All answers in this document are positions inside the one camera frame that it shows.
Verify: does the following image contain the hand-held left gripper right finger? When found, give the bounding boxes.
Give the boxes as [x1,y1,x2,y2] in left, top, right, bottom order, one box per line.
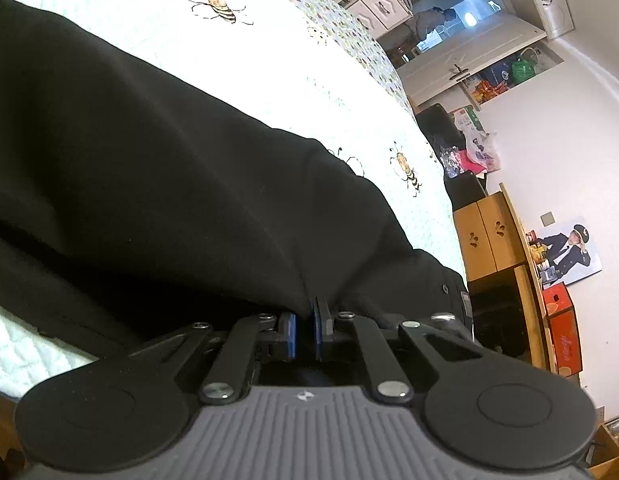
[312,296,496,406]

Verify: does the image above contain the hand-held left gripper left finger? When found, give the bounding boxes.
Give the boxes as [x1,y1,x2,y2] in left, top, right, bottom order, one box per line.
[128,311,297,406]

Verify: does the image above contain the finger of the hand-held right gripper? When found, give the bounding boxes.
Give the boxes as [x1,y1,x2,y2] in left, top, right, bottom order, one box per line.
[429,310,473,347]

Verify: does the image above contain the black pants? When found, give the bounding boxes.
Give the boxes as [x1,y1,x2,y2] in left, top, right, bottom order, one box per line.
[0,0,473,361]

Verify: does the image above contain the red box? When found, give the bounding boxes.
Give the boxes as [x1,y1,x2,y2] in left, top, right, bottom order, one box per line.
[542,282,583,377]

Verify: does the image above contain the clear plastic packets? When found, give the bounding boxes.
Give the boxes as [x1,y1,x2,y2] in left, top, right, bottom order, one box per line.
[437,145,463,179]

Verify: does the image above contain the white printed plastic bag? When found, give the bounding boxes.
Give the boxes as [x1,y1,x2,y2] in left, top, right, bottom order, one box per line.
[462,120,503,172]

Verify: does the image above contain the black chair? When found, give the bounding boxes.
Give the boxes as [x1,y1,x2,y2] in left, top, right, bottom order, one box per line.
[414,104,489,211]

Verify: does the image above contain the green and white carton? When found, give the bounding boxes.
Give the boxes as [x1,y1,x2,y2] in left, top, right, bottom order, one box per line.
[449,106,483,134]

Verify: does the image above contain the shelf of colourful packets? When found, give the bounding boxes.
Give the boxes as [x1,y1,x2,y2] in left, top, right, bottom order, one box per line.
[459,42,566,112]

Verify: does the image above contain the mint bee print quilt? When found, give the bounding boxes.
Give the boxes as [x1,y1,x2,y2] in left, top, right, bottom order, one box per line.
[0,0,470,401]

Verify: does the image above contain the green bag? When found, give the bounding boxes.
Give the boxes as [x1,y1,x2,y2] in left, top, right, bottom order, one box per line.
[511,56,541,82]

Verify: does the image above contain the white drawer cabinet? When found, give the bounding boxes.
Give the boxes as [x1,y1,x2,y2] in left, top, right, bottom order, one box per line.
[339,0,416,37]

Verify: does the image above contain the wall poster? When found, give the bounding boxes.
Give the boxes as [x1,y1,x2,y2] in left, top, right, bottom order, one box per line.
[532,217,603,287]

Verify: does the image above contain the wooden bed frame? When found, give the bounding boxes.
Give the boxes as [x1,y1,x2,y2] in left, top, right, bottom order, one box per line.
[0,387,26,466]

